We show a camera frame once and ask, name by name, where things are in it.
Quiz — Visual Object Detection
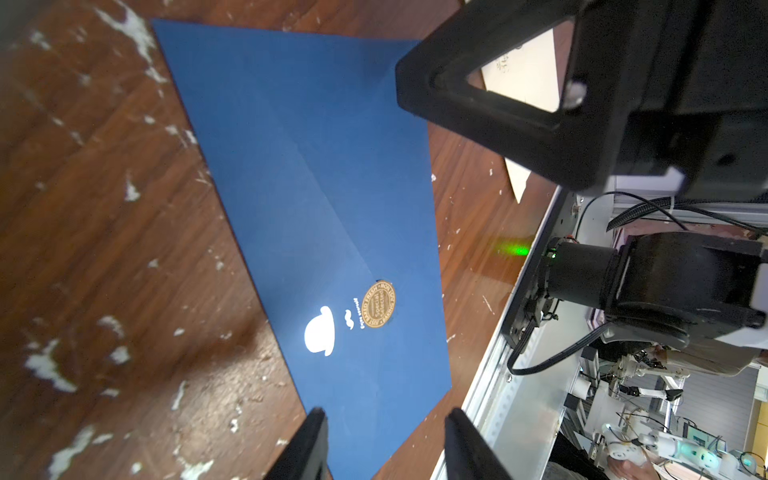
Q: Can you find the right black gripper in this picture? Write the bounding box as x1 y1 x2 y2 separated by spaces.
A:
395 1 767 201

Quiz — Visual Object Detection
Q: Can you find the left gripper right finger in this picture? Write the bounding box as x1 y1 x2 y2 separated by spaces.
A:
444 408 511 480

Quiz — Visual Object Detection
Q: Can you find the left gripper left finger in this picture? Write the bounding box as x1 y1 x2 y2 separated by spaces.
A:
264 407 329 480

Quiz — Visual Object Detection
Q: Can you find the cream yellow envelope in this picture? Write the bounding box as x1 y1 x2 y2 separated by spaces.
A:
479 26 562 205

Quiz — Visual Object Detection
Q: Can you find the navy blue envelope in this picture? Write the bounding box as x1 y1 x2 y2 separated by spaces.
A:
153 19 451 479

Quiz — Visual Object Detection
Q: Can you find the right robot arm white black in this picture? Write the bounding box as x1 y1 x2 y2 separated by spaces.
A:
396 1 767 358

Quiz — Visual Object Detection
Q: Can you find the aluminium rail frame front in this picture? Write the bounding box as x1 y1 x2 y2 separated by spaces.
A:
461 188 614 479

